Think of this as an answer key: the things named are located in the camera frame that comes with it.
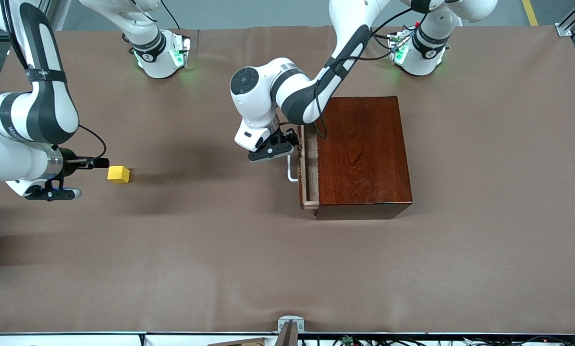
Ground yellow cube block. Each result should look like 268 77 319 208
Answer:
107 166 130 184

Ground wooden drawer with white handle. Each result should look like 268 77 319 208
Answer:
287 124 320 210

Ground dark wooden drawer cabinet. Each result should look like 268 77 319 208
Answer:
314 96 414 221

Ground table cover sheet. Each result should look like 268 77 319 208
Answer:
0 25 575 334

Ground brown board piece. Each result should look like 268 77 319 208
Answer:
207 337 267 346

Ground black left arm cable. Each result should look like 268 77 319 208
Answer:
313 7 429 139

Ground black left arm base cables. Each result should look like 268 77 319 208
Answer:
371 29 398 51

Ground black right arm base cable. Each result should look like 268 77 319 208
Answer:
160 0 180 29

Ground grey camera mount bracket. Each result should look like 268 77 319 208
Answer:
275 315 305 346

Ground tangled black cables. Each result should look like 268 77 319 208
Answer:
299 335 575 346

